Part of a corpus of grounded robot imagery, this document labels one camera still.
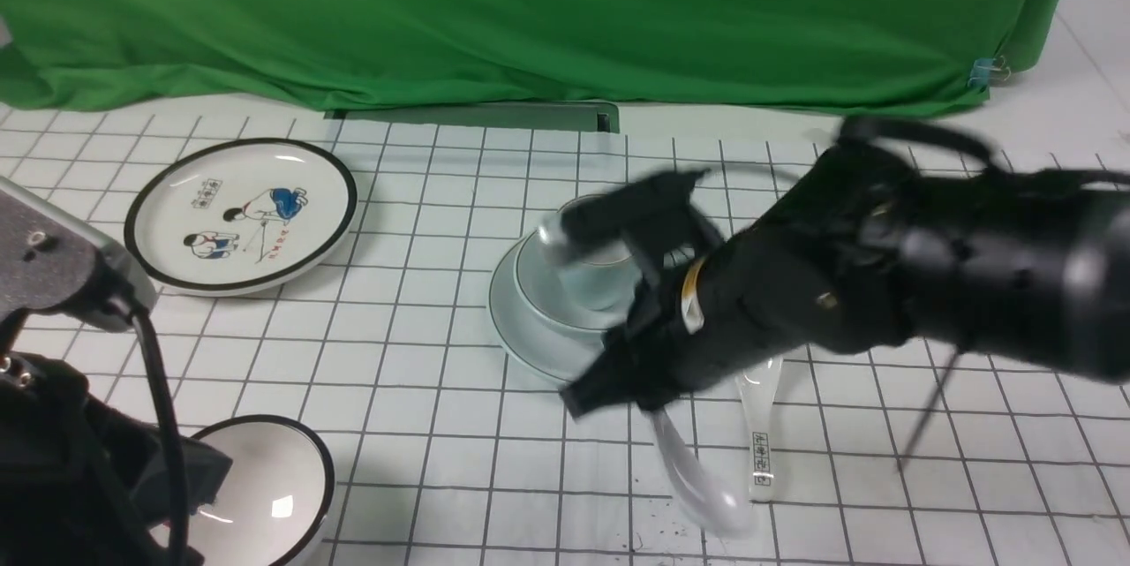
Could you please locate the green metal bracket strip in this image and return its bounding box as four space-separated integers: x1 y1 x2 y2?
324 101 622 134

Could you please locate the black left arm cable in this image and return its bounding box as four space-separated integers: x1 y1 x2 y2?
124 306 191 566

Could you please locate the plain white ceramic spoon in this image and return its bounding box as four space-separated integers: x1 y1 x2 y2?
642 410 755 539

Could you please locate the green backdrop cloth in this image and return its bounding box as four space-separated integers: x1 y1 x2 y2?
3 0 1058 117

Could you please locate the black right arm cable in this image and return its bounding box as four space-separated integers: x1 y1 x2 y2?
834 114 1130 192

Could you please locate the black-rimmed illustrated plate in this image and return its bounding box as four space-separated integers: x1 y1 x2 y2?
124 139 359 297

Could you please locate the white spoon with characters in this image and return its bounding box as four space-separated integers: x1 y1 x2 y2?
735 357 783 502

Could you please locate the black-rimmed illustrated bowl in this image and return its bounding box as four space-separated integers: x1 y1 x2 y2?
186 413 334 565

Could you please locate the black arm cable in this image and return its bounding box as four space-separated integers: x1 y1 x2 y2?
834 114 1130 192
124 306 191 566

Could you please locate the pale blue plain cup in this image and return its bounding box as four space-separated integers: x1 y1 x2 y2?
534 194 638 310

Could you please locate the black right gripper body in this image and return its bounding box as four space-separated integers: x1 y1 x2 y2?
632 147 919 397

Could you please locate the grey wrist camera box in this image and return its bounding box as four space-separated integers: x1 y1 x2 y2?
1 178 158 332

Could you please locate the pale blue plain bowl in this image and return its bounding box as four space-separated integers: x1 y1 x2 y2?
514 232 634 334

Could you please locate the blue binder clip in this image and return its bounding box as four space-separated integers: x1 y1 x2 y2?
966 56 1012 88

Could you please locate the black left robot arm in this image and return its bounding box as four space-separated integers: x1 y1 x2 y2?
1 352 231 565

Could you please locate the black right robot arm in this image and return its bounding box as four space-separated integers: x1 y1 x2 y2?
560 145 1127 418

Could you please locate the pale blue plain plate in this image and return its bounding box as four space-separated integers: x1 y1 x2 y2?
487 236 605 385

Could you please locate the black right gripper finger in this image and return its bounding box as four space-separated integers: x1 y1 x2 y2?
558 169 712 261
560 332 673 419

